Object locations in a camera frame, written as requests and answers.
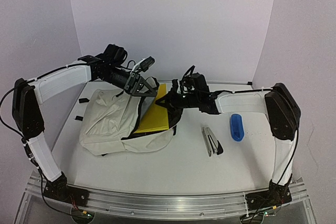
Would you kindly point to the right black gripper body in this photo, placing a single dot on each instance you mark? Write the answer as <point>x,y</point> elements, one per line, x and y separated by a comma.
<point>173,98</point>

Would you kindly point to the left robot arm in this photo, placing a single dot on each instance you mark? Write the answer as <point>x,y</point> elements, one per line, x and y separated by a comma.
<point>29,95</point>

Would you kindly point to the yellow book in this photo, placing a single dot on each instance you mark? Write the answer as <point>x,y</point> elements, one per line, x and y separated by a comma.
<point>156,118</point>

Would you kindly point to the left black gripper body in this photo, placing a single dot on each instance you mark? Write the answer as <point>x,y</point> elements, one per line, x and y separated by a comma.
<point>127,85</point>

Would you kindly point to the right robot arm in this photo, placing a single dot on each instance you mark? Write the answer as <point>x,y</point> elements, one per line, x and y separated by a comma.
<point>275,103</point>

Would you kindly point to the aluminium front rail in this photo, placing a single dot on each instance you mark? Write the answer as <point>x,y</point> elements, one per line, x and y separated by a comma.
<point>89,205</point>

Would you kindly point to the cream canvas backpack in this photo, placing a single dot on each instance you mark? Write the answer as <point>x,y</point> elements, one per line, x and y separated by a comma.
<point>111,121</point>

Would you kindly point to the silver black stapler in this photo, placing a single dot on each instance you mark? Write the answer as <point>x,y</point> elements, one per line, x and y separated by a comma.
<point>212,144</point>

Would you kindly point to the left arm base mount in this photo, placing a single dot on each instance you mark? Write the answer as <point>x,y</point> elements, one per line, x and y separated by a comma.
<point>59,190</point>

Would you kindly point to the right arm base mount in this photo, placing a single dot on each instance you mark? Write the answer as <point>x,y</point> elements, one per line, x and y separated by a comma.
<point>275,195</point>

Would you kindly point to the blue pencil case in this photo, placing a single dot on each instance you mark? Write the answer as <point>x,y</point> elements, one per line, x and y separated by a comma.
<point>236,127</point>

